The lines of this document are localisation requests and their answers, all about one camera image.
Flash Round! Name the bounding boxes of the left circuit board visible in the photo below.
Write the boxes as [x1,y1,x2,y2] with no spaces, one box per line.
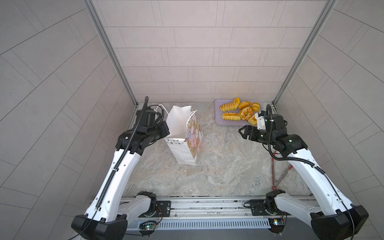
[139,221,158,231]

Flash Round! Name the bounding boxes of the red kitchen tongs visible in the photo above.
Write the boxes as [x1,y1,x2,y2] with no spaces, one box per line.
[270,151,293,192]

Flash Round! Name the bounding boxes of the aluminium corner post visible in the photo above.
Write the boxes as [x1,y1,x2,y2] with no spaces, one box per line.
[83,0,138,107]
[273,0,338,106]

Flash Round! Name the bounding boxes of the short glazed bread roll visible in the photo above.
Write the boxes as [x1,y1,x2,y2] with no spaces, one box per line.
[248,115,258,126]

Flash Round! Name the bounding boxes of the ring-shaped braided bread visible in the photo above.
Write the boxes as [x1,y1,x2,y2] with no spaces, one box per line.
[240,107,253,121]

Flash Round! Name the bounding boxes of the white cartoon paper bag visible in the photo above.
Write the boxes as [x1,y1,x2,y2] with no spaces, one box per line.
[165,106,203,166]

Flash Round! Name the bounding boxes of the right circuit board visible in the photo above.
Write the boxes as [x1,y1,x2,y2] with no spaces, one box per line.
[268,218,286,235]

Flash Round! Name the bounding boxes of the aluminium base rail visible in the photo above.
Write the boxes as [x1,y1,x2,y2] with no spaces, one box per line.
[119,196,296,236]

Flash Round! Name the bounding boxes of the circuit board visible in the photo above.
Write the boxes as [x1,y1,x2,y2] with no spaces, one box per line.
[268,218,286,235]
[139,221,158,231]

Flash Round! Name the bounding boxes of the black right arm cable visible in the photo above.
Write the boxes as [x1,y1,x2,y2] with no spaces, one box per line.
[265,103,356,240]

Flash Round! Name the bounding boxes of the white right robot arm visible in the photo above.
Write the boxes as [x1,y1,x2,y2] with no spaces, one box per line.
[239,114,369,240]

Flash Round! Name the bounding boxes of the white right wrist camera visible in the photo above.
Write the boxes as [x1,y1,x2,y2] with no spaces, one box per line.
[255,111,266,130]

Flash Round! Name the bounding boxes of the aluminium corner post right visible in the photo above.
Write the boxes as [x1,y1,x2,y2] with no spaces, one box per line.
[273,0,338,106]

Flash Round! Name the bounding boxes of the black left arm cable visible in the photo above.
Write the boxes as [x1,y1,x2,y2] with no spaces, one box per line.
[67,96,150,240]

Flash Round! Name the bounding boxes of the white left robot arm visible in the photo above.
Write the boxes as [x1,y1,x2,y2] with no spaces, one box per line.
[71,105,170,240]

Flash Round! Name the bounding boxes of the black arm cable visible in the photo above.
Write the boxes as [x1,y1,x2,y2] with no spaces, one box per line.
[67,96,150,240]
[265,103,356,240]

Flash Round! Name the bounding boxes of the aluminium corner post left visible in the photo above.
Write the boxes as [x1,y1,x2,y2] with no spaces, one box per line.
[83,0,138,107]

